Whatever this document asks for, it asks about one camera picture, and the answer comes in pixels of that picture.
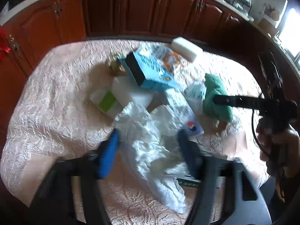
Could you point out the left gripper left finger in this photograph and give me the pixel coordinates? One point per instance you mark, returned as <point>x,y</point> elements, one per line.
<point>107,154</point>

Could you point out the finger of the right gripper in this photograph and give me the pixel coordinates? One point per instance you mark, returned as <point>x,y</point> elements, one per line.
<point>239,101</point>

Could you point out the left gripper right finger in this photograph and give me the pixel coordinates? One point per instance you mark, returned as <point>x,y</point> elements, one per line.
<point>190,152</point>

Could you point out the white green lime box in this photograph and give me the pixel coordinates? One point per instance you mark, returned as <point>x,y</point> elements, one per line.
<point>106,102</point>

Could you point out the white foam block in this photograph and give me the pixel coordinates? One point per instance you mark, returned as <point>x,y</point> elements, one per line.
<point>186,49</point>

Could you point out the white orange snack bag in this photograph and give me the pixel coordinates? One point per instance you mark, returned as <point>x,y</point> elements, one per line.
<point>168,59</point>

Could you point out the blue cardboard box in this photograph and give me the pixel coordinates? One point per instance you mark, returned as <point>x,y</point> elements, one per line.
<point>147,72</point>

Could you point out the beige paper ball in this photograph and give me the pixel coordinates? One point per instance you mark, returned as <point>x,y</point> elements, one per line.
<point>114,66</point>

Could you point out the red wooden kitchen cabinets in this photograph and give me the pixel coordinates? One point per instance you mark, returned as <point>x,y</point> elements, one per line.
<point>35,26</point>

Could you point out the person's right hand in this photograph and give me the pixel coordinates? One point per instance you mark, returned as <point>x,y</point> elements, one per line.
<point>287,142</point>

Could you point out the crumpled white plastic bag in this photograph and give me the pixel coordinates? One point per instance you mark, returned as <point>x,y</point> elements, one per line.
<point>150,151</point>

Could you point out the white box with red-blue logo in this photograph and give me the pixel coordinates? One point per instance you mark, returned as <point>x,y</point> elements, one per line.
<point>189,122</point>

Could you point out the white plastic container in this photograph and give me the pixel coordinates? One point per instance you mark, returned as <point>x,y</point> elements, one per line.
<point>126,90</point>

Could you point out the pink embroidered tablecloth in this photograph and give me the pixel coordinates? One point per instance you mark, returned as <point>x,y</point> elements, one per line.
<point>54,117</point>

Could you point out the red tassel ornament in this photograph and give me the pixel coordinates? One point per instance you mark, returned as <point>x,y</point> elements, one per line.
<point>4,48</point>

